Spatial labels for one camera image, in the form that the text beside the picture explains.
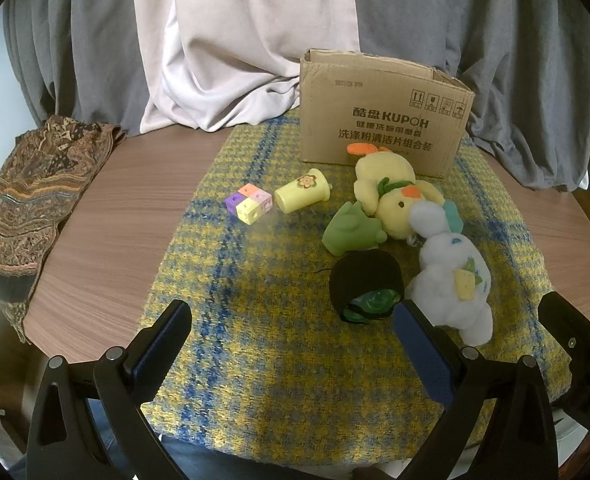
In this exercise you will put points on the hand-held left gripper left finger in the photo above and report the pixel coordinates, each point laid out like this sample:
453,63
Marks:
167,335

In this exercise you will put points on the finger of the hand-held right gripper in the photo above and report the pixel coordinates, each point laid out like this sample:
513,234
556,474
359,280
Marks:
567,320

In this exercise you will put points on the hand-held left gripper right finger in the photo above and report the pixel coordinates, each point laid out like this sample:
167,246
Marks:
425,355

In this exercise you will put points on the white plush toy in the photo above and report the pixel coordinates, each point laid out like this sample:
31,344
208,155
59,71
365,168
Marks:
447,270

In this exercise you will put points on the black and green ball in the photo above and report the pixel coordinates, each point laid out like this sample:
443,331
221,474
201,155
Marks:
365,272

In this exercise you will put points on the green frog toy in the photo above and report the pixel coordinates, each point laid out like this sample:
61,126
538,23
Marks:
350,232

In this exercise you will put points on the yellow duck plush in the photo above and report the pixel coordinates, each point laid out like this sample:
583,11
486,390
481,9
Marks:
390,180

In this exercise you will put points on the yellow toy cup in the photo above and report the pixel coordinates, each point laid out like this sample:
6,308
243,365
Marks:
300,192

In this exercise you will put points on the brown cardboard box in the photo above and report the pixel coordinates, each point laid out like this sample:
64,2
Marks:
375,110

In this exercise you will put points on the yellow blue woven mat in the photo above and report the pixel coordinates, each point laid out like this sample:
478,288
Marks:
275,310

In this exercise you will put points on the multicoloured toy cube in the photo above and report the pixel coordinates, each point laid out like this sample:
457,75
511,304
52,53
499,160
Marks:
250,202

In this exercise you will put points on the brown patterned scarf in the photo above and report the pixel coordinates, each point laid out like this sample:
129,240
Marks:
25,200

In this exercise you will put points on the grey curtain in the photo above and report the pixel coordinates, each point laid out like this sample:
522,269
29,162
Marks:
515,60
75,35

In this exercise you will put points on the pale pink curtain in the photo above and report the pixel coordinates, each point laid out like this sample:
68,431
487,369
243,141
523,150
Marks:
250,35

